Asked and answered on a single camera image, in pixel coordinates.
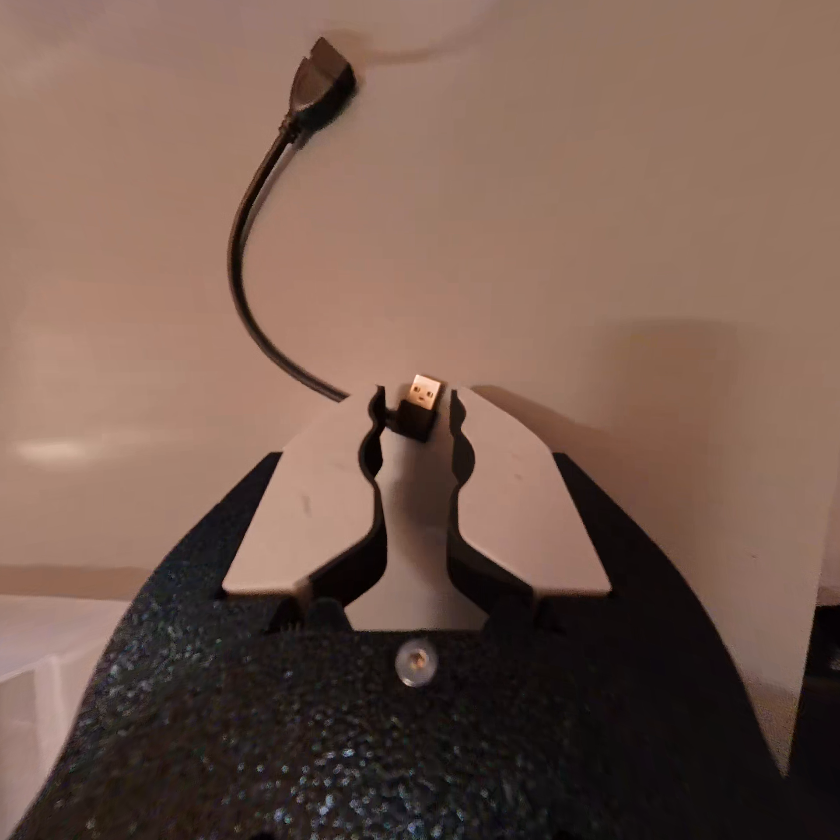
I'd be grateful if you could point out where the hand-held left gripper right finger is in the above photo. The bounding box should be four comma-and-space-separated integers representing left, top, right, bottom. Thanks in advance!
446, 386, 613, 616

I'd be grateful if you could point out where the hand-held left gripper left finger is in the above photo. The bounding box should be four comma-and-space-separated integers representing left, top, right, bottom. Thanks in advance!
222, 384, 389, 609

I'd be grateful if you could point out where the black angled USB cable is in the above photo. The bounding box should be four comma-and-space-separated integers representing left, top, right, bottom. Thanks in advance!
226, 36, 444, 444

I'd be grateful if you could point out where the light grey desk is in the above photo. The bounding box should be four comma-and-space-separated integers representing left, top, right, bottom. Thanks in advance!
0, 0, 840, 778

